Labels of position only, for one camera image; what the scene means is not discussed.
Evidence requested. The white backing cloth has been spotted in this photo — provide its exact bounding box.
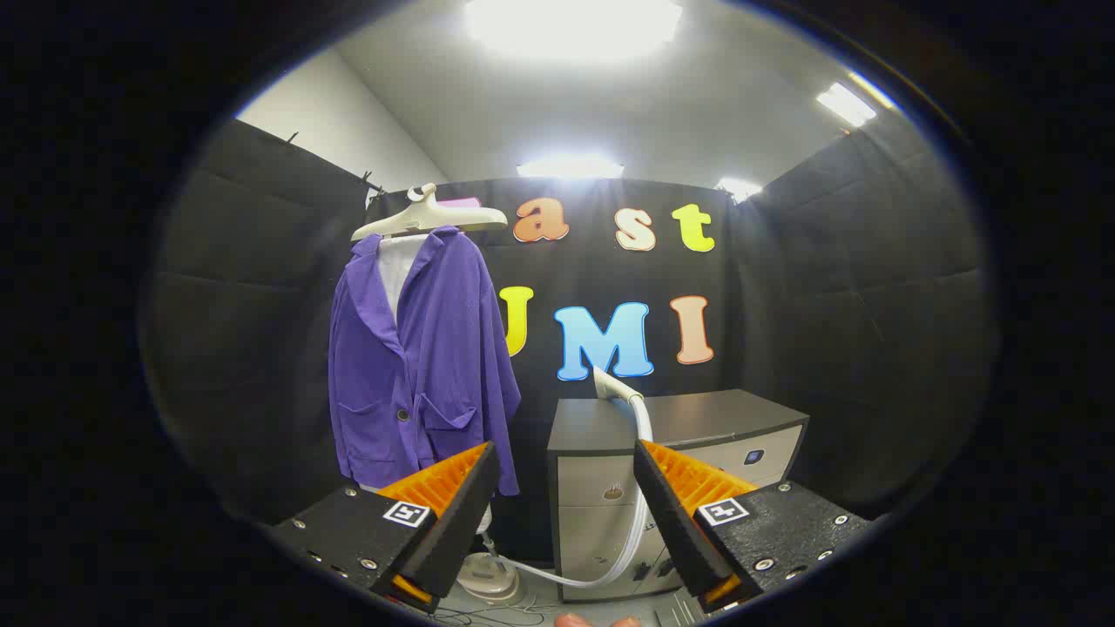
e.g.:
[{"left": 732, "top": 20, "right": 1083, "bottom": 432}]
[{"left": 376, "top": 233, "right": 429, "bottom": 325}]

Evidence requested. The large ceiling light panel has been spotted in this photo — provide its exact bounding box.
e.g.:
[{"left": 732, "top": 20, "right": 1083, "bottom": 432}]
[{"left": 463, "top": 0, "right": 685, "bottom": 64}]

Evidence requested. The white garment steamer base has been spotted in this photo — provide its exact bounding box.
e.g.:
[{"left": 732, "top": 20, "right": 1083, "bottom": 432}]
[{"left": 457, "top": 505, "right": 529, "bottom": 604}]

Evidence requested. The black backdrop cloth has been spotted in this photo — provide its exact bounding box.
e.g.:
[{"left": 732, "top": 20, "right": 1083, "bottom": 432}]
[{"left": 373, "top": 178, "right": 752, "bottom": 563}]

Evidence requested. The cream plastic clothes hanger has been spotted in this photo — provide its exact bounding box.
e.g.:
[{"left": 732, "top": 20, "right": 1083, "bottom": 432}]
[{"left": 350, "top": 183, "right": 509, "bottom": 242}]

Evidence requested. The thin floor cable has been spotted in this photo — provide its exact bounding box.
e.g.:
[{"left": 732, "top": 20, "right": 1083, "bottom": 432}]
[{"left": 433, "top": 603, "right": 558, "bottom": 627}]

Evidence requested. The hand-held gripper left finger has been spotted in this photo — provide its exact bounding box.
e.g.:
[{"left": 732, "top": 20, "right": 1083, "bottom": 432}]
[{"left": 274, "top": 442, "right": 501, "bottom": 612}]

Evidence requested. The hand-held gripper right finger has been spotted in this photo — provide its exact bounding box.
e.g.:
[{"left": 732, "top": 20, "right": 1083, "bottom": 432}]
[{"left": 633, "top": 440, "right": 872, "bottom": 612}]

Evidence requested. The purple corduroy jacket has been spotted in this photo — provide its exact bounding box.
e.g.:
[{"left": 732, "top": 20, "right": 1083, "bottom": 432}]
[{"left": 328, "top": 225, "right": 522, "bottom": 497}]

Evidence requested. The grey drawer cabinet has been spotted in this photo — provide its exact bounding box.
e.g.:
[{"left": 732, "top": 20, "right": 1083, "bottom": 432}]
[{"left": 547, "top": 388, "right": 810, "bottom": 604}]

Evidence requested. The plain black side curtain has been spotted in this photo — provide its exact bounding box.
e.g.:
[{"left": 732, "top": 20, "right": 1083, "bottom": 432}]
[
  {"left": 732, "top": 111, "right": 996, "bottom": 516},
  {"left": 144, "top": 118, "right": 386, "bottom": 525}
]

